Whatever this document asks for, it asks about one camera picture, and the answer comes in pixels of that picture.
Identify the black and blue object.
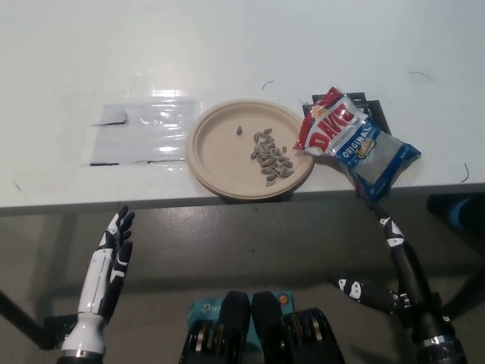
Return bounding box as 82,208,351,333
427,194,485,231

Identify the black tape patch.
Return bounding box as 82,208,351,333
302,90,391,134

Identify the beige paper plate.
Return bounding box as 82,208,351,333
185,98,316,201

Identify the sunflower seeds bag red blue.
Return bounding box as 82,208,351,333
292,86,423,202

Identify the black table leg with foot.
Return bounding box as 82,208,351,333
427,261,485,328
0,287,81,350

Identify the clear plastic sheet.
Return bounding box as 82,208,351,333
81,89,205,168

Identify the pile of sunflower seeds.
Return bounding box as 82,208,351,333
249,128,296,188

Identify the right robot hand black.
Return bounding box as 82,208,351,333
327,199,456,347

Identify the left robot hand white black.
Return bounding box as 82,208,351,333
77,204,136,319

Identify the teal router box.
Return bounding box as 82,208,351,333
187,290,295,347

